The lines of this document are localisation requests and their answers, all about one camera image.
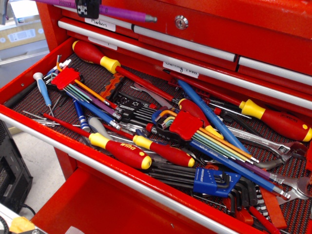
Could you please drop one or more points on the red holder centre Allen set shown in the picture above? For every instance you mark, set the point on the red holder centre Allen set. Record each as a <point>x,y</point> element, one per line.
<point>185,125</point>

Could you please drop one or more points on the chrome open end spanner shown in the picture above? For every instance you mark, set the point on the chrome open end spanner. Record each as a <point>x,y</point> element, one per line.
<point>299,187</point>

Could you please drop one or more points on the white Markers label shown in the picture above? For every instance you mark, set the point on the white Markers label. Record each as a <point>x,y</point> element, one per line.
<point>102,24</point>

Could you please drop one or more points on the black device left floor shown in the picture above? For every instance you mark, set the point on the black device left floor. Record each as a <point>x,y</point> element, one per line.
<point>15,178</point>

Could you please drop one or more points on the red holder left Allen set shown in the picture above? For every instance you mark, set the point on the red holder left Allen set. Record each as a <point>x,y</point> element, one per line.
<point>65,77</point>

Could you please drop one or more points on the red holder allen set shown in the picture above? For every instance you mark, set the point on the red holder allen set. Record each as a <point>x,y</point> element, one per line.
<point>185,125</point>
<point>65,77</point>

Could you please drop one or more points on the blue Allen key left set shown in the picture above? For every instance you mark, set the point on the blue Allen key left set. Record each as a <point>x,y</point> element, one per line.
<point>96,111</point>

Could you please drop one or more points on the blue metal knurled screwdriver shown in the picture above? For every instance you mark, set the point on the blue metal knurled screwdriver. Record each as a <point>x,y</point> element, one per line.
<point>81,117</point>

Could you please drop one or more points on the small blue precision screwdriver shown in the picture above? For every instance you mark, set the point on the small blue precision screwdriver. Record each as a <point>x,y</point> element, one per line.
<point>38,77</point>

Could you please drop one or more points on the red yellow Wiha screwdriver front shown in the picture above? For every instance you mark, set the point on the red yellow Wiha screwdriver front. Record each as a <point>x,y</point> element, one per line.
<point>126,153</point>

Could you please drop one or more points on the red yellow screwdriver top left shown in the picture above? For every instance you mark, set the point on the red yellow screwdriver top left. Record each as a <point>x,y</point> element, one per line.
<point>91,54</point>

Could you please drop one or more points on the blue Allen key upper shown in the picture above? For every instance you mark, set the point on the blue Allen key upper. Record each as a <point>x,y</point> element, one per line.
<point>212,117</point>

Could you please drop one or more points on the grey handle tool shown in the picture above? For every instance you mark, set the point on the grey handle tool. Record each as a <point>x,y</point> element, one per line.
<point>98,127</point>

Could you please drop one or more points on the red yellow screwdriver front middle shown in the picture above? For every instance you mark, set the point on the red yellow screwdriver front middle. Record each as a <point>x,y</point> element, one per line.
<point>171,154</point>

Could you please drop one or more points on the white cutting tools label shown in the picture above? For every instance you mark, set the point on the white cutting tools label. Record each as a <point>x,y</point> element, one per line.
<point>180,69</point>

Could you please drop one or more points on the chrome adjustable wrench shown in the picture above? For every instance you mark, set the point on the chrome adjustable wrench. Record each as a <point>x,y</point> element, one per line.
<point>284,151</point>

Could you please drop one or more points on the large violet Allen key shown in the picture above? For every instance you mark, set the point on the large violet Allen key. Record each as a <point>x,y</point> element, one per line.
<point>107,10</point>

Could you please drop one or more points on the blue holder black Allen set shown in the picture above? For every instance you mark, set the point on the blue holder black Allen set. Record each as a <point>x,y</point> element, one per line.
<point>214,182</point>

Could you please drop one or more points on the black Torx key holder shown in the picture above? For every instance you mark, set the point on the black Torx key holder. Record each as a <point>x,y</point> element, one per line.
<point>133,110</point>

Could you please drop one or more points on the orange black bit holder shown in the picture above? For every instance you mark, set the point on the orange black bit holder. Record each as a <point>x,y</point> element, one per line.
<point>111,86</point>

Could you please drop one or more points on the silver drawer lock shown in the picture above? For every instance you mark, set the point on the silver drawer lock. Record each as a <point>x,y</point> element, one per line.
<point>181,22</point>

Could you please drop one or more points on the beige box background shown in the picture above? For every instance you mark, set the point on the beige box background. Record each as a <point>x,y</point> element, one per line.
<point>12,35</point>

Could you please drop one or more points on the red tool chest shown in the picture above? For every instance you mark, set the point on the red tool chest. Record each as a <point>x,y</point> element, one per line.
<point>258,49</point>

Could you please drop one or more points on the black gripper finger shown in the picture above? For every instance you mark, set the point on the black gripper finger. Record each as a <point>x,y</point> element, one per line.
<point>88,8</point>

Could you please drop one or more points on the red yellow screwdriver right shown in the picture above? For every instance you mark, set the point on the red yellow screwdriver right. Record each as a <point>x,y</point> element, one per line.
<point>283,123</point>

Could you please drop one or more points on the long blue Allen key 10mm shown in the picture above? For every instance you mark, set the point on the long blue Allen key 10mm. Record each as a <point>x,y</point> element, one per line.
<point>241,170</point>

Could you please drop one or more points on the yellow object bottom left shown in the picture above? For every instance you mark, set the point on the yellow object bottom left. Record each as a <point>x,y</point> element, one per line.
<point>21,224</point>

